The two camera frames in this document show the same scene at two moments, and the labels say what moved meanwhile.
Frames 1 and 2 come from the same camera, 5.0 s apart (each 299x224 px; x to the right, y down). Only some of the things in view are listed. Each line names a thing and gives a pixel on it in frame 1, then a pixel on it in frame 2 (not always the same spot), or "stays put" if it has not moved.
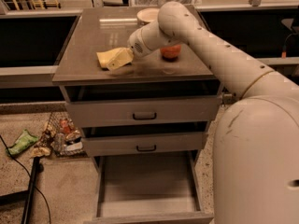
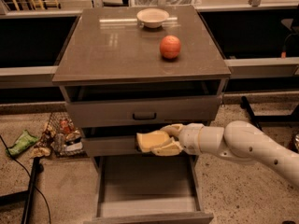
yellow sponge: (106, 58) -> (148, 140)
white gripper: (135, 47) -> (189, 138)
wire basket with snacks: (60, 138) stays put
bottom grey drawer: (161, 188) stays put
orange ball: (171, 51) stays put
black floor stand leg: (25, 195) stays put
